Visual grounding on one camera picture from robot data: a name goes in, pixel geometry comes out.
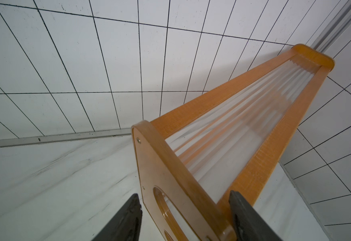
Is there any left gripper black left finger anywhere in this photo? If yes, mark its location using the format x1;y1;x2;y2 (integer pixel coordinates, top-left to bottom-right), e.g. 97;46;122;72
93;193;142;241

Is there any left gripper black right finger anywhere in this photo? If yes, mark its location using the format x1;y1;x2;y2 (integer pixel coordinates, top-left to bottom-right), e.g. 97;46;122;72
229;190;282;241

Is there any orange wooden tiered shelf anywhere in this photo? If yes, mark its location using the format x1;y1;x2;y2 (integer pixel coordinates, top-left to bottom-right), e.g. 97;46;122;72
132;44;335;241

